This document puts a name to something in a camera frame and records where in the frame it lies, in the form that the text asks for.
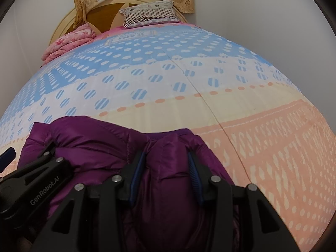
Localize patterned bed sheet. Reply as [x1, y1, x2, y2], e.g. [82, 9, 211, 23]
[0, 22, 336, 252]

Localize striped pillow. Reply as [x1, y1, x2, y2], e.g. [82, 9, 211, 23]
[119, 0, 184, 28]

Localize pink folded blanket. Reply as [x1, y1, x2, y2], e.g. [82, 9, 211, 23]
[41, 23, 103, 63]

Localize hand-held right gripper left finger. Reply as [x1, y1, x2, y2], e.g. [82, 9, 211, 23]
[33, 151, 147, 252]

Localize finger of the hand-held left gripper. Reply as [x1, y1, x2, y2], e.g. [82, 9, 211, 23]
[16, 143, 57, 179]
[0, 147, 16, 173]

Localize wooden headboard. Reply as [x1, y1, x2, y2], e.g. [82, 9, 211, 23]
[50, 0, 188, 48]

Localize purple puffer jacket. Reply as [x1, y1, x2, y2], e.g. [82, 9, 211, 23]
[17, 115, 240, 252]

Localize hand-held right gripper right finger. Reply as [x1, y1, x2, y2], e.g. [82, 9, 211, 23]
[187, 151, 300, 252]

